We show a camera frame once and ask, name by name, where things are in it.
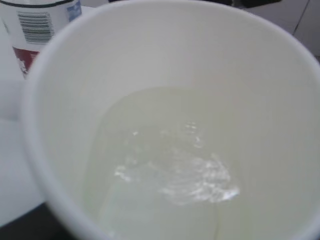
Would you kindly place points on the white paper cup green logo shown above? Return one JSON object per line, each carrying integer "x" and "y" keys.
{"x": 176, "y": 120}

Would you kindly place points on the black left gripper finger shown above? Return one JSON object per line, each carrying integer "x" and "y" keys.
{"x": 37, "y": 224}

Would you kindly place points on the clear water bottle red label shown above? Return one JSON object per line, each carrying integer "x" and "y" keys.
{"x": 31, "y": 24}

